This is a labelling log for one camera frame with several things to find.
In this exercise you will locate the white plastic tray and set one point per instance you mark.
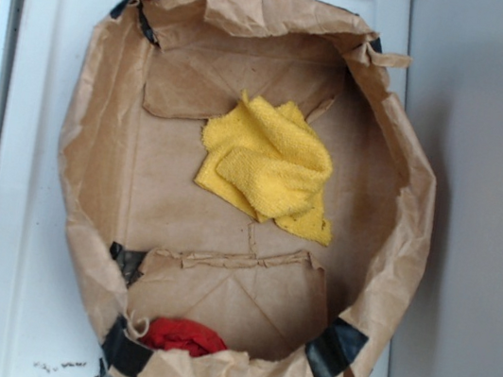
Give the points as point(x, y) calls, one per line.
point(44, 331)

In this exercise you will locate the red cloth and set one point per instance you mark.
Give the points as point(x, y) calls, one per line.
point(184, 334)

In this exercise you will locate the brown paper bag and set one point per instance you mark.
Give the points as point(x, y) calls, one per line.
point(147, 242)

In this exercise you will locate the yellow microfiber cloth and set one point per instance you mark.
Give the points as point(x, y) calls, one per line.
point(270, 164)

